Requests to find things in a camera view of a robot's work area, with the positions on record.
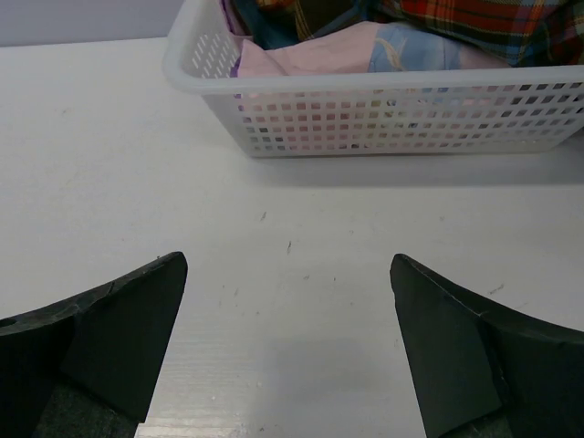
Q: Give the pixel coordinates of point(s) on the pink folded shirt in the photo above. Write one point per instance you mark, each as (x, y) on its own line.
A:
(347, 51)

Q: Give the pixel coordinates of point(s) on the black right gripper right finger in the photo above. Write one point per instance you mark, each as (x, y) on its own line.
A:
(481, 369)

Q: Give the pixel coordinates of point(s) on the white plastic laundry basket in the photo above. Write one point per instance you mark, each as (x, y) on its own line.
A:
(505, 110)

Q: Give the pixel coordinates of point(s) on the red plaid long sleeve shirt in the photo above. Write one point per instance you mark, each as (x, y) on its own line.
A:
(524, 34)

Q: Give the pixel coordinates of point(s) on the blue tan patchwork shirt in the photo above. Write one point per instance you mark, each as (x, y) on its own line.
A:
(401, 48)

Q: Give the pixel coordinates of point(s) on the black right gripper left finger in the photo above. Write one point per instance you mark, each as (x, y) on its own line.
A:
(88, 365)

